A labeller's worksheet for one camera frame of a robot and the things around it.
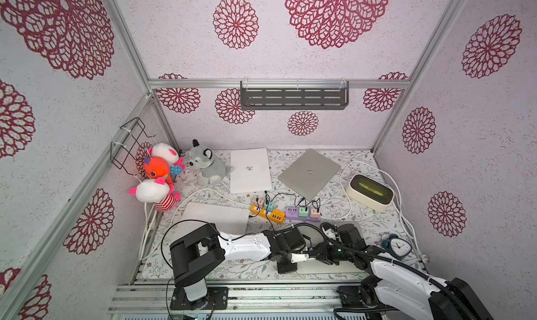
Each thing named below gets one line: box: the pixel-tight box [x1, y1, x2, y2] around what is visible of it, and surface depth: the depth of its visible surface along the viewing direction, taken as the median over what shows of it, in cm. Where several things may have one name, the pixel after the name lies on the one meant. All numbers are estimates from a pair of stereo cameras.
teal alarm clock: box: [381, 233, 413, 260], surface depth 83 cm
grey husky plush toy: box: [188, 139, 235, 186], surface depth 98 cm
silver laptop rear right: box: [277, 148, 342, 202], surface depth 112 cm
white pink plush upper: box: [147, 142, 186, 173], surface depth 97 cm
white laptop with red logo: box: [230, 148, 272, 194], surface depth 114 cm
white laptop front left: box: [177, 201, 251, 235], surface depth 97 cm
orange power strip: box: [250, 203, 286, 225], surface depth 94 cm
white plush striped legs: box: [128, 176, 181, 213], surface depth 82 cm
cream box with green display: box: [346, 173, 395, 212], surface depth 98 cm
